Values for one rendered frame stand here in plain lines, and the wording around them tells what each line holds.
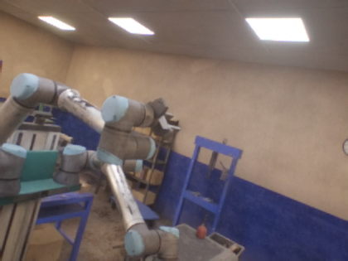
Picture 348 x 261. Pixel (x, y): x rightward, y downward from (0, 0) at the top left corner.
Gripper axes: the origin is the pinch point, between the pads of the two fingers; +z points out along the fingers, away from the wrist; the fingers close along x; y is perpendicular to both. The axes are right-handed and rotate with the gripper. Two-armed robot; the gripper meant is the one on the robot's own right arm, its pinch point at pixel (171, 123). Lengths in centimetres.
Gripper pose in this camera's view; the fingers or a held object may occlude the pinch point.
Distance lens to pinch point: 107.4
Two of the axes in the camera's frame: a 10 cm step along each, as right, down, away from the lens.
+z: 5.8, 1.3, 8.0
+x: 4.0, 8.1, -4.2
